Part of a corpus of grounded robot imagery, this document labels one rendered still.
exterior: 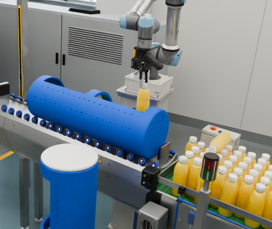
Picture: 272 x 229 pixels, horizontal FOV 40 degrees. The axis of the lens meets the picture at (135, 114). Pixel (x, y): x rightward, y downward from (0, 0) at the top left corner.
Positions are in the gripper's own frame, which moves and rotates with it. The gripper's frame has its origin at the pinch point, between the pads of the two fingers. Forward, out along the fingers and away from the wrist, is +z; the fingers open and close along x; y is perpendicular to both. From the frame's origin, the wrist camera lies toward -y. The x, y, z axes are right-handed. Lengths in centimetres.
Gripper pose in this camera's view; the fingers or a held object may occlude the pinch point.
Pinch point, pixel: (144, 85)
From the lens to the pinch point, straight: 199.1
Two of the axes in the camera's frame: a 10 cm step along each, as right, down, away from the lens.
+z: -0.8, 9.3, 3.6
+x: -5.4, 2.6, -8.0
